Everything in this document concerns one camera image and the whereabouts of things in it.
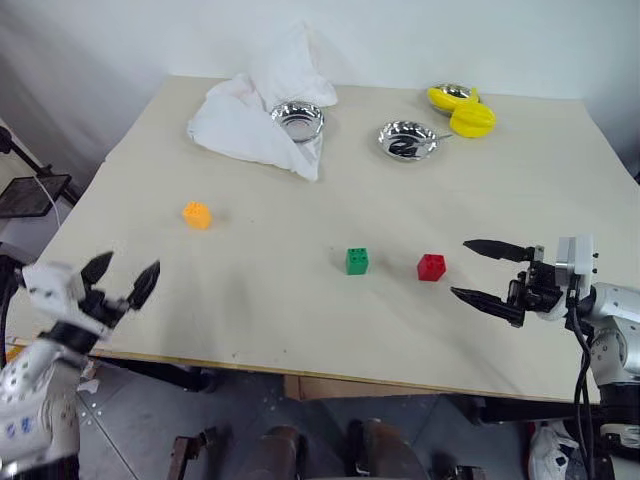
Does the yellow toy starfruit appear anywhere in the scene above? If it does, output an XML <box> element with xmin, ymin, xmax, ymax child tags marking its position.
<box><xmin>448</xmin><ymin>103</ymin><xmax>498</xmax><ymax>139</ymax></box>

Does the white cable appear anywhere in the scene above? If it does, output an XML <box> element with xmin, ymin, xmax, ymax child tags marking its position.
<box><xmin>30</xmin><ymin>172</ymin><xmax>64</xmax><ymax>229</ymax></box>

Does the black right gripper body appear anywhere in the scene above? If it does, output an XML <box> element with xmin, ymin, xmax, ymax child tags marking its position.
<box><xmin>506</xmin><ymin>243</ymin><xmax>572</xmax><ymax>330</ymax></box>

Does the round steel bowl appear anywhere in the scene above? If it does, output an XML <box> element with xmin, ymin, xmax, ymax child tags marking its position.
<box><xmin>270</xmin><ymin>100</ymin><xmax>326</xmax><ymax>145</ymax></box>

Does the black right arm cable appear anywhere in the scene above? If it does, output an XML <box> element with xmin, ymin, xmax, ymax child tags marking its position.
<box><xmin>563</xmin><ymin>287</ymin><xmax>604</xmax><ymax>480</ymax></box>

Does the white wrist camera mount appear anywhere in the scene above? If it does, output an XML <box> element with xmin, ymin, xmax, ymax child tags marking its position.
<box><xmin>554</xmin><ymin>233</ymin><xmax>600</xmax><ymax>292</ymax></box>
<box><xmin>21</xmin><ymin>261</ymin><xmax>87</xmax><ymax>314</ymax></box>

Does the black mesh tray stand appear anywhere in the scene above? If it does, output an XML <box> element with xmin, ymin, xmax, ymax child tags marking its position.
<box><xmin>0</xmin><ymin>127</ymin><xmax>79</xmax><ymax>220</ymax></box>

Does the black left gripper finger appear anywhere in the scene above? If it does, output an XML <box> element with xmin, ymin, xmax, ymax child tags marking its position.
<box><xmin>125</xmin><ymin>259</ymin><xmax>162</xmax><ymax>311</ymax></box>
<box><xmin>80</xmin><ymin>251</ymin><xmax>116</xmax><ymax>297</ymax></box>

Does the white crumpled cloth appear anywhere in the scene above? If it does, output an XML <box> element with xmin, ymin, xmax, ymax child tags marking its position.
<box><xmin>186</xmin><ymin>19</ymin><xmax>339</xmax><ymax>183</ymax></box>

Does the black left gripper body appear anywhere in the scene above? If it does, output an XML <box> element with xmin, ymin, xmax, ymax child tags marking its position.
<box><xmin>78</xmin><ymin>282</ymin><xmax>132</xmax><ymax>332</ymax></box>

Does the red toy cube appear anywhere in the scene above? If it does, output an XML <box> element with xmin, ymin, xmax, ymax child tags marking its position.
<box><xmin>416</xmin><ymin>253</ymin><xmax>446</xmax><ymax>282</ymax></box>

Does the black table frame bar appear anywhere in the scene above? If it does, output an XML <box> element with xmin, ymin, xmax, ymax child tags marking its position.
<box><xmin>87</xmin><ymin>355</ymin><xmax>224</xmax><ymax>395</ymax></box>

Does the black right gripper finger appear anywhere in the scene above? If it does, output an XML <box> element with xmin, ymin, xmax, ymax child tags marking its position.
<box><xmin>449</xmin><ymin>285</ymin><xmax>524</xmax><ymax>327</ymax></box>
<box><xmin>462</xmin><ymin>239</ymin><xmax>535</xmax><ymax>264</ymax></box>

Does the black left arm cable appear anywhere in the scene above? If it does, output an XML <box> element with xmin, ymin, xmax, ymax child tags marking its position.
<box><xmin>0</xmin><ymin>257</ymin><xmax>24</xmax><ymax>374</ymax></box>

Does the orange toy cube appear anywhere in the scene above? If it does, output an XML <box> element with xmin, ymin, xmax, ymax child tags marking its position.
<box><xmin>181</xmin><ymin>200</ymin><xmax>213</xmax><ymax>231</ymax></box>

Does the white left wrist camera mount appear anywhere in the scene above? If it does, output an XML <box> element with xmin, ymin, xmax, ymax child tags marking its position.
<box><xmin>21</xmin><ymin>261</ymin><xmax>87</xmax><ymax>314</ymax></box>

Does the yellow toy banana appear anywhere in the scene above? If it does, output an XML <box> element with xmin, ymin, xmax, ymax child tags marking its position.
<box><xmin>426</xmin><ymin>85</ymin><xmax>484</xmax><ymax>114</ymax></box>

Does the green toy cube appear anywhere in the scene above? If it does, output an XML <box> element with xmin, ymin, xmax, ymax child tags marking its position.
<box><xmin>344</xmin><ymin>246</ymin><xmax>372</xmax><ymax>276</ymax></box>

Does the small steel bowl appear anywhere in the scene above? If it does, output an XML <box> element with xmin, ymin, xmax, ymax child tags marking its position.
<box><xmin>438</xmin><ymin>83</ymin><xmax>474</xmax><ymax>102</ymax></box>

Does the dark rounded shape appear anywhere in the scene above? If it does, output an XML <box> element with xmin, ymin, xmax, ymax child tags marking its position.
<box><xmin>347</xmin><ymin>418</ymin><xmax>419</xmax><ymax>480</ymax></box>

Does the brown wooden crate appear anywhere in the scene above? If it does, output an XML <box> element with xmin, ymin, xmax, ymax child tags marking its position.
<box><xmin>283</xmin><ymin>373</ymin><xmax>444</xmax><ymax>402</ymax></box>

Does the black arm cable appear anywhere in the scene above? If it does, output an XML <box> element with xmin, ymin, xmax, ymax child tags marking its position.
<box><xmin>0</xmin><ymin>257</ymin><xmax>24</xmax><ymax>374</ymax></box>
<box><xmin>563</xmin><ymin>287</ymin><xmax>604</xmax><ymax>480</ymax></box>

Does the scalloped steel bowl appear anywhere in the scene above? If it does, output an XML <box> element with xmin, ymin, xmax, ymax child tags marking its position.
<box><xmin>376</xmin><ymin>119</ymin><xmax>441</xmax><ymax>163</ymax></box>

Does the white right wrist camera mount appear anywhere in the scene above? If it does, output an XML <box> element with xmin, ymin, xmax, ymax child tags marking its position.
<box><xmin>554</xmin><ymin>233</ymin><xmax>600</xmax><ymax>292</ymax></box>

